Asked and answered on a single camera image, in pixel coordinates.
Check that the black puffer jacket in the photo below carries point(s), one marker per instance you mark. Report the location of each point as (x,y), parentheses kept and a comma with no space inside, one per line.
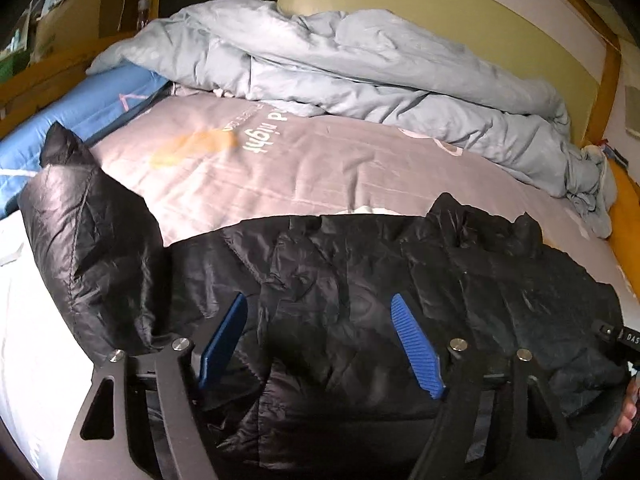
(350,260)

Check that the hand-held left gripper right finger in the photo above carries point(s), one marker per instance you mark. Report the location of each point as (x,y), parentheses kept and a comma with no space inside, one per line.
(415,345)

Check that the blue pillow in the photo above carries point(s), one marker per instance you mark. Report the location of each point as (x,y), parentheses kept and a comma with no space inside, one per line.
(75,115)

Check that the green headboard panel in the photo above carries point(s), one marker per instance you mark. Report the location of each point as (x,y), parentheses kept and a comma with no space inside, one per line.
(450,10)

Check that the yellow pillow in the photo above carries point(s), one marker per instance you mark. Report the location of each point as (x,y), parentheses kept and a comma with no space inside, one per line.
(627,230)

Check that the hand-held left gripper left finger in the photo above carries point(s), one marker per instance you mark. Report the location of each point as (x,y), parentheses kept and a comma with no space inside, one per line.
(225,340)

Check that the grey duvet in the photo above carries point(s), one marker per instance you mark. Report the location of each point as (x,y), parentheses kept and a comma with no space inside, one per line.
(350,60)

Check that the wooden bunk bed frame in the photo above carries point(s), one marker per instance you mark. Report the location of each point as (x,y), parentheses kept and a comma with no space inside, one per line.
(607,85)

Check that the person's right hand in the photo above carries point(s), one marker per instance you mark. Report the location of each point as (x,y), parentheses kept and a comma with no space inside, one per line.
(629,410)

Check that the clear plastic bottle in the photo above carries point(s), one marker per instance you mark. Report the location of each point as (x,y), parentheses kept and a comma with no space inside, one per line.
(142,10)

